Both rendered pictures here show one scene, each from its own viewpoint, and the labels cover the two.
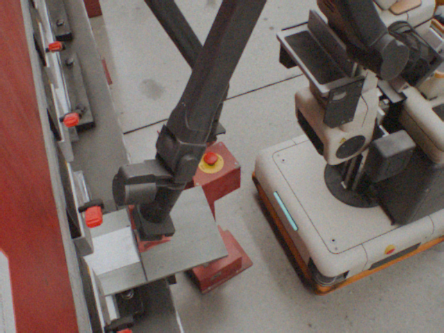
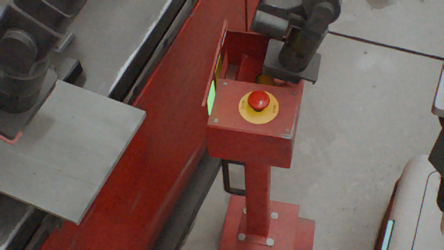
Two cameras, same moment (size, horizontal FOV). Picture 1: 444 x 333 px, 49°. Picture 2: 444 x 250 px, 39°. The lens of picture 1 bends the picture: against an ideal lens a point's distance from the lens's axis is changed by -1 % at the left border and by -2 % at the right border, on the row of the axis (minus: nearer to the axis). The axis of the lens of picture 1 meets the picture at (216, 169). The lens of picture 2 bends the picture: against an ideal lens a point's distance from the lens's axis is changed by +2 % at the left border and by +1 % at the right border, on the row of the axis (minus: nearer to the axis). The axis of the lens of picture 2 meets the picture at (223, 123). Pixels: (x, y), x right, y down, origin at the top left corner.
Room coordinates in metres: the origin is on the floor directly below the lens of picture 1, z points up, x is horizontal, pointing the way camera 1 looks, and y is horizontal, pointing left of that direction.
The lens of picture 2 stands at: (0.34, -0.39, 1.71)
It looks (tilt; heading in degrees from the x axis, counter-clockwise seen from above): 57 degrees down; 46
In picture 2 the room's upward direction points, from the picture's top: 5 degrees counter-clockwise
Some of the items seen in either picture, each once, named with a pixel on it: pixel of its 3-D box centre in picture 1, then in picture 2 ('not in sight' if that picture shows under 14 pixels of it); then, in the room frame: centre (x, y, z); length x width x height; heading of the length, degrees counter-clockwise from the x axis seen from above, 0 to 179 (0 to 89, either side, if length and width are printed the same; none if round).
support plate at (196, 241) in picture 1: (155, 238); (30, 132); (0.48, 0.14, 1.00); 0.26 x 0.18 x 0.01; 107
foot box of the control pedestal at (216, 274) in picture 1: (215, 254); (268, 237); (0.87, 0.02, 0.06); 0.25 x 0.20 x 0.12; 120
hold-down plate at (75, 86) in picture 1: (77, 89); not in sight; (1.03, 0.40, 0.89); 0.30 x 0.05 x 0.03; 17
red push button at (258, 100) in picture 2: (211, 160); (258, 103); (0.82, 0.02, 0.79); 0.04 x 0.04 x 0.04
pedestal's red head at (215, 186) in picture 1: (200, 159); (257, 94); (0.86, 0.05, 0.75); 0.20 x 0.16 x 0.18; 30
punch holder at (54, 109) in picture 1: (34, 115); not in sight; (0.60, 0.33, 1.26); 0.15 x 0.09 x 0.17; 17
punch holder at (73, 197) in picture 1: (49, 203); not in sight; (0.41, 0.27, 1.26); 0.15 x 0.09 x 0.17; 17
